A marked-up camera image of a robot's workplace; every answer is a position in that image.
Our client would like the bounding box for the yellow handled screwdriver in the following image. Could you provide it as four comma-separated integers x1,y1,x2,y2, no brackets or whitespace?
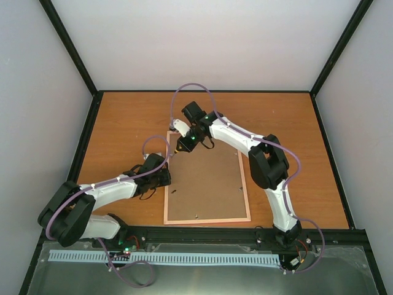
170,147,181,157

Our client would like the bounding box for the pink picture frame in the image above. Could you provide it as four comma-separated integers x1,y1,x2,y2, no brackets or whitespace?
163,132,251,226

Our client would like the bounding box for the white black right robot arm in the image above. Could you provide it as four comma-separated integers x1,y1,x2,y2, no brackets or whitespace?
170,101,302,248

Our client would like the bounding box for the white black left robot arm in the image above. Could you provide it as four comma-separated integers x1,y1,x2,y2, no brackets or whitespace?
37,154,171,248

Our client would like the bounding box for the left controller board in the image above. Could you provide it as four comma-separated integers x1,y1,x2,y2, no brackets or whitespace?
109,235,140,261

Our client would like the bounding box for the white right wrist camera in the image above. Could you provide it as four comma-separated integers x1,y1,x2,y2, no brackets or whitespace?
169,119,190,137

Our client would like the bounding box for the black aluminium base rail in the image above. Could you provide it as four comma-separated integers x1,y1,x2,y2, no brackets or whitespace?
41,224,368,254

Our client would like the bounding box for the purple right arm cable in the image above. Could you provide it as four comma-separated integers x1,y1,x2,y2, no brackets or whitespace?
169,82,325,274

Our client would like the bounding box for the light blue cable duct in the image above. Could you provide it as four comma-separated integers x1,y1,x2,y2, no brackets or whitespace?
47,250,280,268

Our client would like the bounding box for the right connector with wires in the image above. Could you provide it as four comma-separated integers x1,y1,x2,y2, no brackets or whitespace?
290,237,311,270

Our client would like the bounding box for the metal base plate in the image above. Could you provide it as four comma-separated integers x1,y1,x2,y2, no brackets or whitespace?
21,242,385,294

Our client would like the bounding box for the black enclosure post left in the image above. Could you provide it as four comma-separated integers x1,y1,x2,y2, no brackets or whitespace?
39,0,98,96

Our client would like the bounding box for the black enclosure post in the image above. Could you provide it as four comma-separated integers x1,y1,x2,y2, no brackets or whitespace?
309,0,373,99
39,0,98,96

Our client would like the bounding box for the black enclosure post right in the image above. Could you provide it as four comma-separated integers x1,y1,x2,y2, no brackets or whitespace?
309,0,373,99

